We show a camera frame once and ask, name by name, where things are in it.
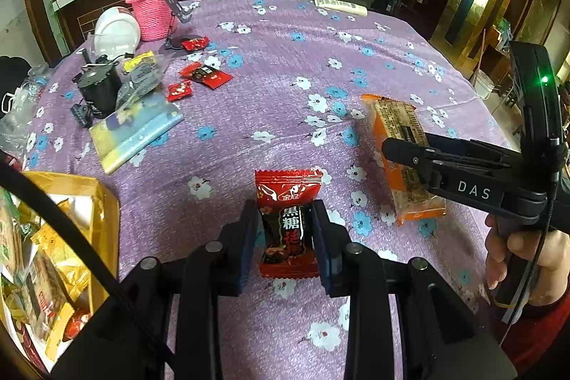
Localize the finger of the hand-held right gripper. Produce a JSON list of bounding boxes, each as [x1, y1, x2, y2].
[[382, 137, 446, 185], [423, 134, 517, 167]]

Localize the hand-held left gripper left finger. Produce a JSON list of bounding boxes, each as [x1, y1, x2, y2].
[[52, 199, 261, 380]]

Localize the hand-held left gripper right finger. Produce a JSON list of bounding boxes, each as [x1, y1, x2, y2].
[[311, 199, 518, 380]]

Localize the orange cracker packet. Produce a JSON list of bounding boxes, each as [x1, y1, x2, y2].
[[361, 94, 447, 227]]

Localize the red black candy packet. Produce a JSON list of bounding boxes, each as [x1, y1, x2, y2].
[[255, 168, 322, 278]]

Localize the gold cardboard box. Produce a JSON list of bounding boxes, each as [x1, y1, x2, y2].
[[0, 171, 121, 376]]

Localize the yellow cracker packet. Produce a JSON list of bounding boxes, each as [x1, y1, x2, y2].
[[20, 251, 74, 358]]

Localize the person's right forearm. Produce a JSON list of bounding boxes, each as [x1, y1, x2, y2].
[[490, 295, 570, 376]]

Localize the person's right hand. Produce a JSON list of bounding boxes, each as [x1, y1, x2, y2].
[[484, 213, 570, 307]]

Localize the white bucket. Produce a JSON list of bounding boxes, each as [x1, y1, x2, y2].
[[472, 71, 495, 96]]

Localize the white remote control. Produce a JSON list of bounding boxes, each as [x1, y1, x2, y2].
[[313, 0, 368, 16]]

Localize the blue yellow plastic bag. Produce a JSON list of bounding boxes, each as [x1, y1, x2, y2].
[[88, 95, 184, 175]]

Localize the snack packets inside box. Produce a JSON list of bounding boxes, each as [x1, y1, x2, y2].
[[0, 161, 179, 363]]

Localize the clear zip bag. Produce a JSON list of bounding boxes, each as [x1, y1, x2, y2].
[[115, 53, 169, 114]]

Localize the small black part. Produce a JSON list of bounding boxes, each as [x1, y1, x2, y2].
[[71, 104, 94, 129]]

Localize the black cylindrical device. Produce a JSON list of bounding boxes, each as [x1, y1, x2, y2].
[[77, 62, 123, 119]]

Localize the white plastic jar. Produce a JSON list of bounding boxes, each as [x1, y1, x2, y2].
[[93, 6, 142, 57]]

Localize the clear plastic bag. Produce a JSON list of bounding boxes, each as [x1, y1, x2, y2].
[[0, 64, 50, 153]]

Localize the black chair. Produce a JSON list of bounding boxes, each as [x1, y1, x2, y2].
[[0, 56, 32, 118]]

